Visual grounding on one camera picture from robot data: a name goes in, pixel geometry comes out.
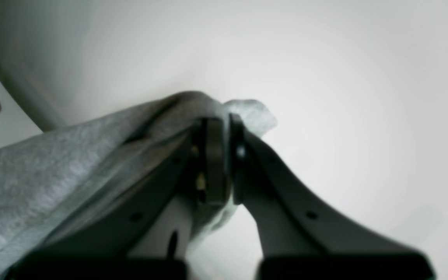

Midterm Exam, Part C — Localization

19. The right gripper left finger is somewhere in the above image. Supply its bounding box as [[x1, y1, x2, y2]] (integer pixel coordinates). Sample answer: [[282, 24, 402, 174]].
[[6, 118, 229, 280]]

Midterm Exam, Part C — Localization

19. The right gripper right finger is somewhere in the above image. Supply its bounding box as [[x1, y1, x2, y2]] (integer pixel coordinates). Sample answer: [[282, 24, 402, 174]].
[[230, 114, 436, 280]]

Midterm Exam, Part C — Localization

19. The grey t-shirt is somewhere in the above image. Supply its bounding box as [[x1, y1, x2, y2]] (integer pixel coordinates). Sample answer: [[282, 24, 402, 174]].
[[0, 91, 277, 280]]

